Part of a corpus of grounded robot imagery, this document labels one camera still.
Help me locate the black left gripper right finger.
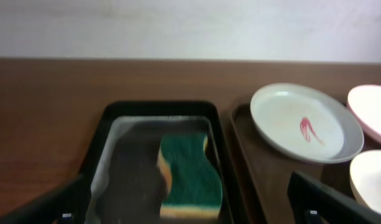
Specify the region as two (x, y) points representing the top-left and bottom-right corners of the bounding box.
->
(287, 171), (381, 224)

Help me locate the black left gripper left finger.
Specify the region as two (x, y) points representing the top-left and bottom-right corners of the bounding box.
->
(0, 174), (85, 224)

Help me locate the cream plate with red stain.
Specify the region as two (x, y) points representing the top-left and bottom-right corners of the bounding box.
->
(349, 149), (381, 214)

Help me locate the grey plate with red stain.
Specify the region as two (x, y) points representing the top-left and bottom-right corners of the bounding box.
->
(250, 83), (364, 164)

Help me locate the green yellow sponge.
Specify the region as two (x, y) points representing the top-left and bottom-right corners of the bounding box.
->
(157, 133), (223, 219)

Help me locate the large brown serving tray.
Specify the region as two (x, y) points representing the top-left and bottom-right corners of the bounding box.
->
(230, 104), (371, 224)

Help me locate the black small water tray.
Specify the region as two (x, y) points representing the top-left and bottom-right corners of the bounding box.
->
(80, 101), (245, 223)

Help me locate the pink plate with red stain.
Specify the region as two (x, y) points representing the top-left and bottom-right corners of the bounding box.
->
(346, 85), (381, 144)

